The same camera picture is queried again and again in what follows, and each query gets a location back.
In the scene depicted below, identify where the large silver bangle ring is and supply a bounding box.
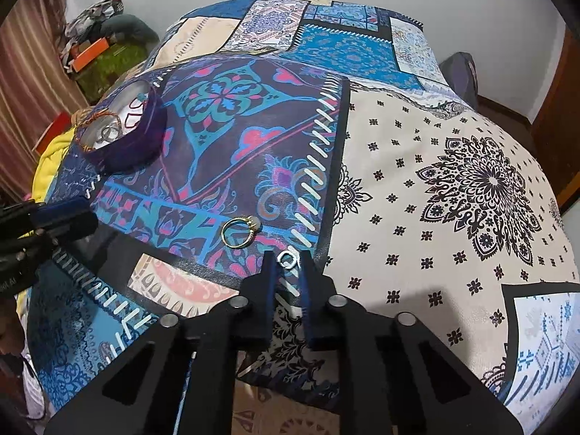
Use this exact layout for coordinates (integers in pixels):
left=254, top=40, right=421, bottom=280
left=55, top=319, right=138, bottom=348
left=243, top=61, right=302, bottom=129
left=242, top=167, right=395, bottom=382
left=92, top=119, right=125, bottom=149

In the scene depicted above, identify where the red cord bracelet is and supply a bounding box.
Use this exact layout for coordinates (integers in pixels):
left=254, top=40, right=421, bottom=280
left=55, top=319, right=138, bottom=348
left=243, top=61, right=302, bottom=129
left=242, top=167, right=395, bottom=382
left=123, top=94, right=150, bottom=129

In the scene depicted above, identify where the purple heart-shaped jewelry box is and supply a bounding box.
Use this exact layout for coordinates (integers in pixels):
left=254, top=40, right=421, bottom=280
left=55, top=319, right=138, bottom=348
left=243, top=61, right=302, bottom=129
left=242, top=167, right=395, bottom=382
left=75, top=80, right=167, bottom=175

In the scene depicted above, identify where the small gold ring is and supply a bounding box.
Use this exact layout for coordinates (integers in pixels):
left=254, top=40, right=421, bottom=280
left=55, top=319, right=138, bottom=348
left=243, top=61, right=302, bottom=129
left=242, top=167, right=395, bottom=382
left=220, top=215, right=264, bottom=250

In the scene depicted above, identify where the yellow blanket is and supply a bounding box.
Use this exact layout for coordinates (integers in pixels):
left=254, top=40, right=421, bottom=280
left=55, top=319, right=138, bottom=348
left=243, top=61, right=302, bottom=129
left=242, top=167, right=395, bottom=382
left=32, top=128, right=75, bottom=203

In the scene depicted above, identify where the red and white box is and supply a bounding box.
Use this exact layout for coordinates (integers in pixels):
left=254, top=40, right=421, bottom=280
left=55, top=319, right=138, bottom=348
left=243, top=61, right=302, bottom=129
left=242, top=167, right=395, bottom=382
left=32, top=112, right=72, bottom=155

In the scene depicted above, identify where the striped red curtain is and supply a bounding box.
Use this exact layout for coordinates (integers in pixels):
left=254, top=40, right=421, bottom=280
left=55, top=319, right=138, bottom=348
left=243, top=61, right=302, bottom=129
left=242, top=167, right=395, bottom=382
left=1, top=0, right=87, bottom=200

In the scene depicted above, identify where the green patterned box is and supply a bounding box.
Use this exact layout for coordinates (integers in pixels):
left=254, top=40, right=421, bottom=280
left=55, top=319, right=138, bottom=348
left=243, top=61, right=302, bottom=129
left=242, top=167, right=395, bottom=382
left=74, top=41, right=148, bottom=105

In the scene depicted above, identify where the orange shoe box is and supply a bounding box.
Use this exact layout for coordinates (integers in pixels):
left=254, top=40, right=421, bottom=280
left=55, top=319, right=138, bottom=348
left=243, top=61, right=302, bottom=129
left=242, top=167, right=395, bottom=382
left=72, top=37, right=109, bottom=73

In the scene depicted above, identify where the pile of clothes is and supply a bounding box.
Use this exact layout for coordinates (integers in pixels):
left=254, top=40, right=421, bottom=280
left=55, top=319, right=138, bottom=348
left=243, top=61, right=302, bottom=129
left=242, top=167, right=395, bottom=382
left=64, top=0, right=124, bottom=41

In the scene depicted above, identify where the blue patchwork patterned cloth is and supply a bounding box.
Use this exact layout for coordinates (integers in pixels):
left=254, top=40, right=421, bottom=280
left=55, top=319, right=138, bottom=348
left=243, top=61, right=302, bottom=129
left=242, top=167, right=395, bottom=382
left=28, top=0, right=579, bottom=434

